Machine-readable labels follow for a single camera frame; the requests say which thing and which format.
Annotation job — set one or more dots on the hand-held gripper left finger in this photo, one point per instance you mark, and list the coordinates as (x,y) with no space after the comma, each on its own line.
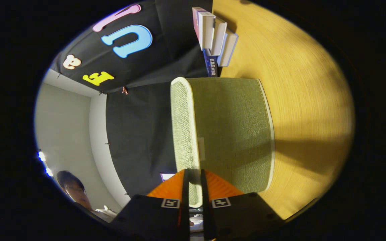
(184,207)

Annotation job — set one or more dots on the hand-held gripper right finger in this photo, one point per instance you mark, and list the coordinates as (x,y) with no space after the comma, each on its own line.
(208,207)

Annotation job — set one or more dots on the green fabric storage box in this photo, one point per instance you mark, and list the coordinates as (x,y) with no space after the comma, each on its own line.
(233,134)

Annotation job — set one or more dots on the lit monitor screen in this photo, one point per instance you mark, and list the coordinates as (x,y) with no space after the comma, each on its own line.
(166,176)

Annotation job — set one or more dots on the person's white clothing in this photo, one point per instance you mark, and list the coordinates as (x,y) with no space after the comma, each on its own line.
(106,213)

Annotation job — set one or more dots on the person's head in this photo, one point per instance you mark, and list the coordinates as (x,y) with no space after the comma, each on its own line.
(74,190)

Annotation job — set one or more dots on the pink cloth clip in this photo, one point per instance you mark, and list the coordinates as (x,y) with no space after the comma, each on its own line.
(125,90)

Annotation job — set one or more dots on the blue-covered book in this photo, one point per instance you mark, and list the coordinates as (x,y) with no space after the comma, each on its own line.
(211,65)

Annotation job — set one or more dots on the white-edged book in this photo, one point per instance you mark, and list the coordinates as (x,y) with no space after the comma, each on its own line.
(229,47)
(219,36)

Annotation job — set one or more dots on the pink-covered book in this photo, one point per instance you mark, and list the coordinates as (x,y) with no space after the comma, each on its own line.
(206,30)

